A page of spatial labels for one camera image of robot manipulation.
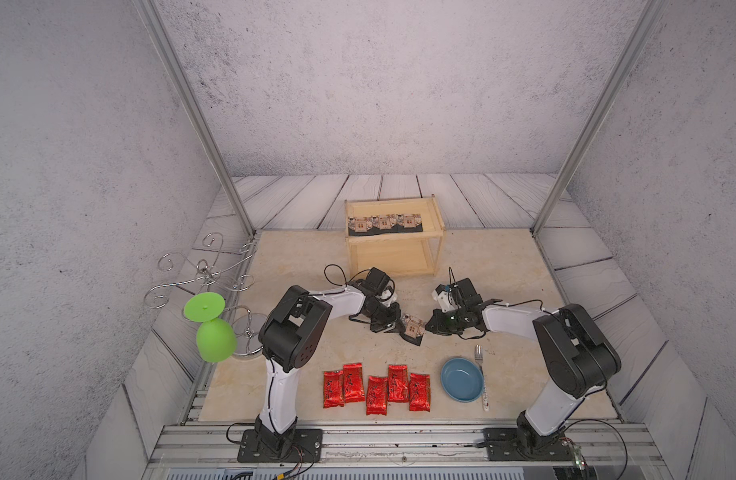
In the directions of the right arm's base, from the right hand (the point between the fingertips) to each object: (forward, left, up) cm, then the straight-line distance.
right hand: (428, 326), depth 92 cm
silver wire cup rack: (-2, +52, +31) cm, 60 cm away
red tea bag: (-19, +27, 0) cm, 33 cm away
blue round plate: (-16, -8, 0) cm, 18 cm away
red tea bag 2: (-18, +21, 0) cm, 28 cm away
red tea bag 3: (-20, +15, +1) cm, 25 cm away
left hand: (-2, +5, +1) cm, 6 cm away
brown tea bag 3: (+26, +13, +19) cm, 35 cm away
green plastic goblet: (-15, +50, +23) cm, 57 cm away
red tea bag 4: (-17, +10, 0) cm, 19 cm away
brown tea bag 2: (+24, +20, +20) cm, 37 cm away
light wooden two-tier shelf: (+21, +8, +19) cm, 29 cm away
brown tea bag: (0, +4, -1) cm, 4 cm away
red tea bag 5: (-19, +4, 0) cm, 19 cm away
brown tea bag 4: (+27, +5, +19) cm, 33 cm away
